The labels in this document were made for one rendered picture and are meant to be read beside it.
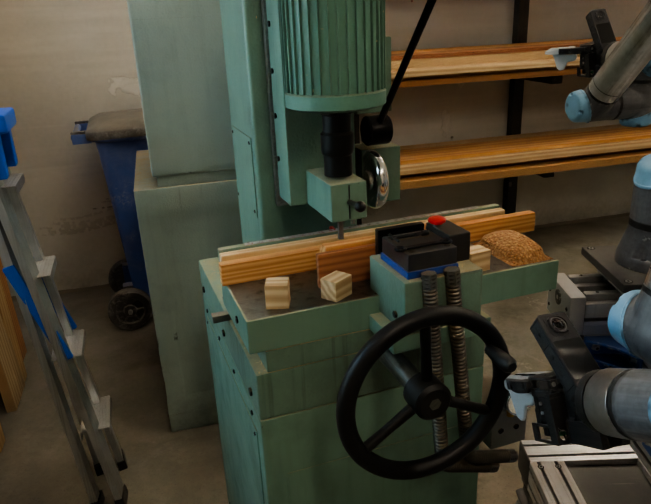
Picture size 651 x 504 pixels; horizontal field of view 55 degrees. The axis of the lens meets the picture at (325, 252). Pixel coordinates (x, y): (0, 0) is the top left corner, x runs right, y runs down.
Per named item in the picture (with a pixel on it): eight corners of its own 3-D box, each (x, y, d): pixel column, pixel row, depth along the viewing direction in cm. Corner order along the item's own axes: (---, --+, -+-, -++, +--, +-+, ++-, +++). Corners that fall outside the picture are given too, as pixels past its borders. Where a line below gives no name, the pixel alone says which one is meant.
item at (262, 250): (223, 281, 115) (221, 256, 113) (221, 278, 117) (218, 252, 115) (504, 232, 133) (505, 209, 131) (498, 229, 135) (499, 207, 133)
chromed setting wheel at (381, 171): (378, 216, 128) (378, 156, 124) (355, 201, 139) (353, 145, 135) (392, 214, 129) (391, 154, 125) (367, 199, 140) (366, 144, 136)
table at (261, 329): (262, 385, 93) (259, 349, 91) (221, 304, 120) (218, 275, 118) (594, 308, 111) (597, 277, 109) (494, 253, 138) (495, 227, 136)
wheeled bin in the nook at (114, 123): (105, 339, 287) (66, 126, 253) (107, 293, 336) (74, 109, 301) (244, 315, 304) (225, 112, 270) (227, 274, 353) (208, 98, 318)
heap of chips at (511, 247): (513, 267, 115) (514, 248, 114) (471, 243, 128) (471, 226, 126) (553, 259, 118) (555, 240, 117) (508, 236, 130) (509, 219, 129)
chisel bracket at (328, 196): (332, 231, 112) (330, 185, 109) (307, 211, 125) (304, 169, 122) (370, 225, 115) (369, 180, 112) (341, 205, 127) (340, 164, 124)
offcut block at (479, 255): (470, 274, 113) (471, 254, 112) (458, 268, 116) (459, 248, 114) (490, 269, 115) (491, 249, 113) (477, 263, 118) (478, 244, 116)
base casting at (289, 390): (257, 422, 106) (253, 375, 103) (200, 293, 157) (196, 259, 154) (486, 365, 120) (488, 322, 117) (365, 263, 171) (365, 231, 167)
